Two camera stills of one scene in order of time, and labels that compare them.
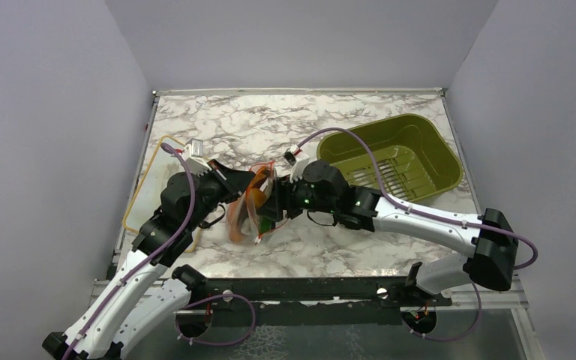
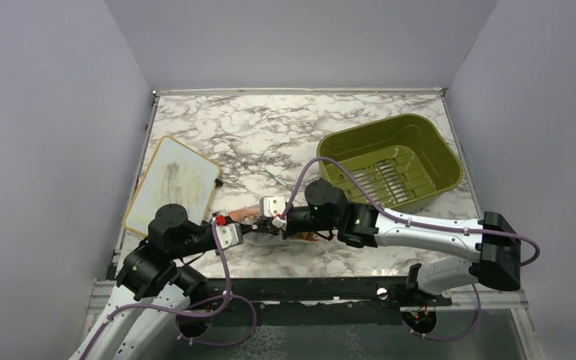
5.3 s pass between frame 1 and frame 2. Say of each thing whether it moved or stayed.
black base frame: stayed
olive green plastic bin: stayed
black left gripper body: moved
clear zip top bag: moved
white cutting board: stayed
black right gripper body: moved
